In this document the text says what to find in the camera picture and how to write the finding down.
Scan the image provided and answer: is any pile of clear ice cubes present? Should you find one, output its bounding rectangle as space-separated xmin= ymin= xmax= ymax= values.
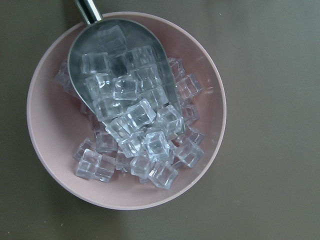
xmin=52 ymin=24 xmax=206 ymax=189

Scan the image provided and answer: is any metal ice scoop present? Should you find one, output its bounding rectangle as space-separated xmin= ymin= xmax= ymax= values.
xmin=66 ymin=0 xmax=187 ymax=136

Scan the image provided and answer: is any pink bowl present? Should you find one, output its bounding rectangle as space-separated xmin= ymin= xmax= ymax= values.
xmin=26 ymin=11 xmax=227 ymax=210

